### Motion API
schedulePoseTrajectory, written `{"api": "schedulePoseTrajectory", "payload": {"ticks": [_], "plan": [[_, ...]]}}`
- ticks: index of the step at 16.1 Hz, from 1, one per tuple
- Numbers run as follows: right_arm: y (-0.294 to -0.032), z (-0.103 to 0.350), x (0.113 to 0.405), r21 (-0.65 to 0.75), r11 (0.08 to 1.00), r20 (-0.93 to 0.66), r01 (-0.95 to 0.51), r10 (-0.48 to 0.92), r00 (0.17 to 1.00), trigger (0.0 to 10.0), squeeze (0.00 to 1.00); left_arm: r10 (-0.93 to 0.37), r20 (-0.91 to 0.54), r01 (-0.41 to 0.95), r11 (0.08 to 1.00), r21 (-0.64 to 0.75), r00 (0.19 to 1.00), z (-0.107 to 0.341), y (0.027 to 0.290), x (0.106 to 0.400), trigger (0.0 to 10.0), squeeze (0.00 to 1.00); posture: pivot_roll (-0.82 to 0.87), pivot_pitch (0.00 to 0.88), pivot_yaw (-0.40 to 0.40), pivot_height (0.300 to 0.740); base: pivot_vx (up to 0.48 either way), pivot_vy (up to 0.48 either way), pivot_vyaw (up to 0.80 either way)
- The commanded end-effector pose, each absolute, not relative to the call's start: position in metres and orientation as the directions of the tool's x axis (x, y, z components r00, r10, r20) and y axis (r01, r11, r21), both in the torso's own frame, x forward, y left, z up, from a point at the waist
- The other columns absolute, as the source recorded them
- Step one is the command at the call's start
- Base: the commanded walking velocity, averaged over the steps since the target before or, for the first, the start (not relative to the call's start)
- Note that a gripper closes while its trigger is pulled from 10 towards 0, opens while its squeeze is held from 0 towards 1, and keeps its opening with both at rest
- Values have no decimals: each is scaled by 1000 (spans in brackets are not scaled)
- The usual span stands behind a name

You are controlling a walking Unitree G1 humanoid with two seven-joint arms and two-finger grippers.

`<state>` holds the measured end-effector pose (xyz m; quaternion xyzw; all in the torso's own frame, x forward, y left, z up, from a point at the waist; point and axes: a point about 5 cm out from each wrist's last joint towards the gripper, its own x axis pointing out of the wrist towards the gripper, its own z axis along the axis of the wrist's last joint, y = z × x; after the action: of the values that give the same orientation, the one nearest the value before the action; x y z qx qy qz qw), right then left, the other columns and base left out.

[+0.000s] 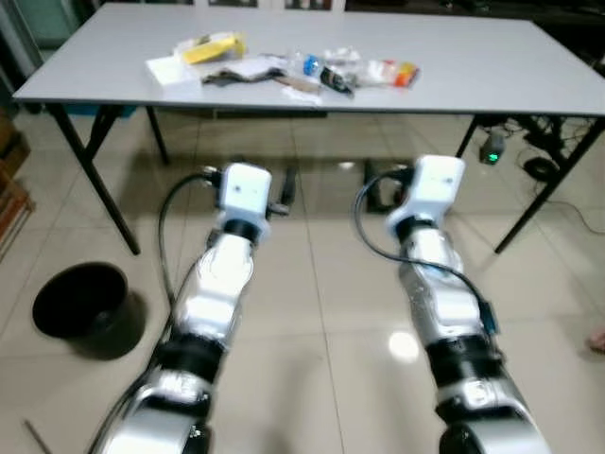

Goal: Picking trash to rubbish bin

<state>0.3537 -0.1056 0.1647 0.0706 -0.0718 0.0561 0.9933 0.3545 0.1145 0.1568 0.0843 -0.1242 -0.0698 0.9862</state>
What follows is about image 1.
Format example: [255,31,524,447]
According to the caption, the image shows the clear bottle with blue label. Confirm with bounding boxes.
[287,51,328,79]

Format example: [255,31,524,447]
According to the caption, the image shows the black cable tangle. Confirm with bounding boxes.
[506,113,593,158]

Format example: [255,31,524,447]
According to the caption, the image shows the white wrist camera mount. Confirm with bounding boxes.
[386,156,466,237]
[216,163,275,243]

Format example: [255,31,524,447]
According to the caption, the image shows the black round rubbish bin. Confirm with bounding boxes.
[31,262,130,341]

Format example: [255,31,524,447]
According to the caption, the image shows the black round floor object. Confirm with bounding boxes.
[523,156,562,183]

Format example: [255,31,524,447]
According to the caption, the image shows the crumpled brown paper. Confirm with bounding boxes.
[201,57,324,96]

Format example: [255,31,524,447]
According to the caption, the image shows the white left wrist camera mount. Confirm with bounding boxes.
[216,163,275,243]

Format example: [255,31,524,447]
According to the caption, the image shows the crumpled white printed packet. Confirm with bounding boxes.
[321,46,366,68]

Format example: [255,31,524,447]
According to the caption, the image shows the yellow snack packet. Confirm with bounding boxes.
[179,32,249,66]

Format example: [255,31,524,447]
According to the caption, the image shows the brown wooden crate stack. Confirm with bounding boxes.
[0,113,35,258]

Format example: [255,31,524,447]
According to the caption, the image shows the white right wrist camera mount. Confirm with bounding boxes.
[386,156,466,237]

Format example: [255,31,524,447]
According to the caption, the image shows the clear plastic bag with orange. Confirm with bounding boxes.
[363,59,422,90]

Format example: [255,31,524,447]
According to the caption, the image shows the thin dark stick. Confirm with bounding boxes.
[24,420,54,454]

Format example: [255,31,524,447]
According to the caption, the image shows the grey folding table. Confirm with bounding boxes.
[13,2,605,254]

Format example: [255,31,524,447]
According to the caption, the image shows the bare person foot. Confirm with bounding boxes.
[586,328,605,357]

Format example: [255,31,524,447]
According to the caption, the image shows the dark device with green light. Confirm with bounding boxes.
[478,128,508,167]

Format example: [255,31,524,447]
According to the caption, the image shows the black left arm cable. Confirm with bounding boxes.
[155,168,221,315]

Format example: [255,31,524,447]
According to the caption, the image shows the white foam food box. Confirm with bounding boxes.
[146,56,202,88]

